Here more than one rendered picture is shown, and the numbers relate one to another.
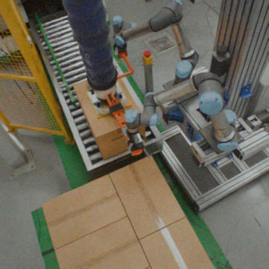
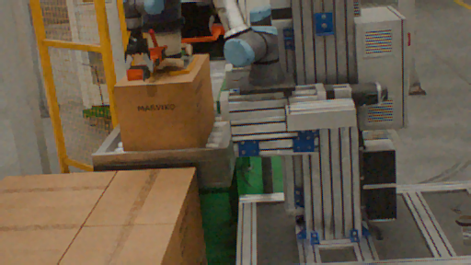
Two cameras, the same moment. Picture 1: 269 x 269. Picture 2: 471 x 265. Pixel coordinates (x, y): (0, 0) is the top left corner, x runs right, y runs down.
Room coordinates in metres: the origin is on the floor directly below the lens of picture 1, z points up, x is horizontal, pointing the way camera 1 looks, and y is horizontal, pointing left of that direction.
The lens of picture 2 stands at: (-1.49, -1.52, 1.75)
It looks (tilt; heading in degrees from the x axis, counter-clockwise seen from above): 18 degrees down; 28
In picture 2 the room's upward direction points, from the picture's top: 7 degrees counter-clockwise
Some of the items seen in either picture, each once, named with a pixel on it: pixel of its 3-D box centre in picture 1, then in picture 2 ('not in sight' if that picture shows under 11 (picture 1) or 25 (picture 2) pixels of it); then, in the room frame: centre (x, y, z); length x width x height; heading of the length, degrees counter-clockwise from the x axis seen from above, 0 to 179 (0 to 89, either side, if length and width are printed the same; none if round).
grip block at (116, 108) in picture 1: (116, 110); (155, 54); (1.33, 0.10, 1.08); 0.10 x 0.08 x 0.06; 106
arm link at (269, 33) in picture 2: (225, 121); (262, 41); (1.00, -0.59, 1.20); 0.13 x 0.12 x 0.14; 167
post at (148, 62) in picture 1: (149, 93); (264, 128); (1.92, -0.21, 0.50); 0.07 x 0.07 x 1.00; 17
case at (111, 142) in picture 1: (110, 114); (168, 104); (1.54, 0.18, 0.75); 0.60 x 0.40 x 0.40; 16
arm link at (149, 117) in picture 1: (149, 117); (151, 4); (1.00, -0.10, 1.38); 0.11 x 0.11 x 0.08; 77
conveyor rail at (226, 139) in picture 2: (111, 63); (241, 100); (2.44, 0.13, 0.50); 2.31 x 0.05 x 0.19; 17
